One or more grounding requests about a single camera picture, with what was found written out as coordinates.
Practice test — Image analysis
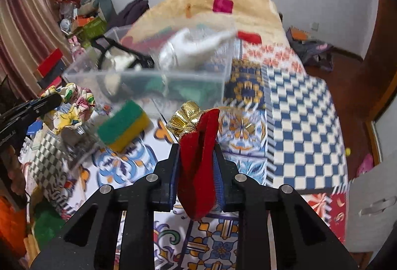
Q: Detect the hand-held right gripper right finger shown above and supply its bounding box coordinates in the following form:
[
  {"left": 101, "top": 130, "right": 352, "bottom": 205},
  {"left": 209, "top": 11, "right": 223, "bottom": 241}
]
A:
[{"left": 213, "top": 145, "right": 358, "bottom": 270}]

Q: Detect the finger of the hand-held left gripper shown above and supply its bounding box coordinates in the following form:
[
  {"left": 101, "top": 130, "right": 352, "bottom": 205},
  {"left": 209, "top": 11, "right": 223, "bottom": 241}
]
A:
[{"left": 0, "top": 93, "right": 64, "bottom": 128}]

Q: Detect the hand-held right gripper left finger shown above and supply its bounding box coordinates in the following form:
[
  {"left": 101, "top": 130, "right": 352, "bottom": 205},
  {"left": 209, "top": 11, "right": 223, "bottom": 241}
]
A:
[{"left": 30, "top": 143, "right": 181, "bottom": 270}]

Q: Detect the floral scrunchie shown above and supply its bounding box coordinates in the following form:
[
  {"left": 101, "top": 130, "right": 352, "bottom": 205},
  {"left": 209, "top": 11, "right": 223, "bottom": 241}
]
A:
[{"left": 40, "top": 83, "right": 100, "bottom": 135}]

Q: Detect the red velvet pouch gold bow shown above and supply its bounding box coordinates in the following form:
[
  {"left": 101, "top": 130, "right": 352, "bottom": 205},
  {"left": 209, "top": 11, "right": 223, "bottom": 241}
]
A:
[{"left": 167, "top": 101, "right": 223, "bottom": 221}]

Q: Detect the green and yellow sponge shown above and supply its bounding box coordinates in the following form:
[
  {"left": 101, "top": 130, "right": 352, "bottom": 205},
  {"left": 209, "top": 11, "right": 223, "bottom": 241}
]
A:
[{"left": 97, "top": 100, "right": 152, "bottom": 153}]

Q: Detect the clear plastic storage box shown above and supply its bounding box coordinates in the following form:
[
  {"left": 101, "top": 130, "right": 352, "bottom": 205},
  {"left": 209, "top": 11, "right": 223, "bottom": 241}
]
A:
[{"left": 62, "top": 23, "right": 239, "bottom": 122}]

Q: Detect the white cloth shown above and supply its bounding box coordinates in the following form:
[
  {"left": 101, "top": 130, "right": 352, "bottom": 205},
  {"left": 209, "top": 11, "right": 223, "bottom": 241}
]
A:
[{"left": 158, "top": 27, "right": 237, "bottom": 68}]

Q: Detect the grey checkered cloth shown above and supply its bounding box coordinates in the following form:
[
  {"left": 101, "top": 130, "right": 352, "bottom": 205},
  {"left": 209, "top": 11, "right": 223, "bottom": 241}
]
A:
[{"left": 29, "top": 130, "right": 82, "bottom": 196}]

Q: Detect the red and black box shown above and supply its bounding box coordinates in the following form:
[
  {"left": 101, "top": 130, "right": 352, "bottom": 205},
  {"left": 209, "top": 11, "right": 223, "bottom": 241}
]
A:
[{"left": 36, "top": 48, "right": 64, "bottom": 77}]

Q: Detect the striped brown curtain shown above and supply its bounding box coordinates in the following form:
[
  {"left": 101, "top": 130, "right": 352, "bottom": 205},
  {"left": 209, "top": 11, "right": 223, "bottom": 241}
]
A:
[{"left": 0, "top": 0, "right": 74, "bottom": 101}]

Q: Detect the orange bag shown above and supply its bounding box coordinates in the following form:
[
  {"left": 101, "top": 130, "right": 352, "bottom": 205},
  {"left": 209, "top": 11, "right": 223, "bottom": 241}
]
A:
[{"left": 0, "top": 196, "right": 29, "bottom": 260}]

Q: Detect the cream cloth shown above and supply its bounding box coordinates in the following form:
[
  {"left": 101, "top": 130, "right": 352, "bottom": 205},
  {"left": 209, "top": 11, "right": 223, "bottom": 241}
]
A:
[{"left": 104, "top": 51, "right": 138, "bottom": 94}]

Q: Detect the green fuzzy cloth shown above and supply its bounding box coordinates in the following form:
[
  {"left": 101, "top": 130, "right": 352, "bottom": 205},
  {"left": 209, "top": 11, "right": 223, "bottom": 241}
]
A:
[{"left": 32, "top": 204, "right": 66, "bottom": 246}]

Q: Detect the green cardboard box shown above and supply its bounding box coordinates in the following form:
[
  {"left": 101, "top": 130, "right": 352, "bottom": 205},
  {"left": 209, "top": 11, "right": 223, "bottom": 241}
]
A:
[{"left": 82, "top": 17, "right": 108, "bottom": 38}]

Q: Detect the colourful patterned bed sheet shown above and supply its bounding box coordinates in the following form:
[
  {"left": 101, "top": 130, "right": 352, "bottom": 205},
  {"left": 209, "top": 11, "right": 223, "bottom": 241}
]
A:
[{"left": 19, "top": 31, "right": 350, "bottom": 270}]

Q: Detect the grey green cushion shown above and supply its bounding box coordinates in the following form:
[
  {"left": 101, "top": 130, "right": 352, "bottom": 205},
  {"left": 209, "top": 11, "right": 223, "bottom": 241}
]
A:
[{"left": 81, "top": 0, "right": 114, "bottom": 21}]

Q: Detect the dark purple garment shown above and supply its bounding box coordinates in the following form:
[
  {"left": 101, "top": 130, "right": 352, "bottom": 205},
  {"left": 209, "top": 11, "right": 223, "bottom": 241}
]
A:
[{"left": 116, "top": 0, "right": 150, "bottom": 27}]

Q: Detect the pink plastic toy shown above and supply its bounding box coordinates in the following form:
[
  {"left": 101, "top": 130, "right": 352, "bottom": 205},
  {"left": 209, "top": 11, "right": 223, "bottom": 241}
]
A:
[{"left": 356, "top": 153, "right": 374, "bottom": 178}]

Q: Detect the white drawer cabinet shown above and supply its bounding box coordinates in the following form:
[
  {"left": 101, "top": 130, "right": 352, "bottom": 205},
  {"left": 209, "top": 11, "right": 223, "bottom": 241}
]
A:
[{"left": 347, "top": 150, "right": 397, "bottom": 254}]

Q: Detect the purple clothes pile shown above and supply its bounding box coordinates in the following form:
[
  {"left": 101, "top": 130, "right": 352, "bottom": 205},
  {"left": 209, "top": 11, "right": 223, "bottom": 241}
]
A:
[{"left": 285, "top": 26, "right": 334, "bottom": 69}]

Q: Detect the black strap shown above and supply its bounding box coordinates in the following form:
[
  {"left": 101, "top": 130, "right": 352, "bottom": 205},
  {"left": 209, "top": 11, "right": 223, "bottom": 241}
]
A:
[{"left": 90, "top": 36, "right": 156, "bottom": 71}]

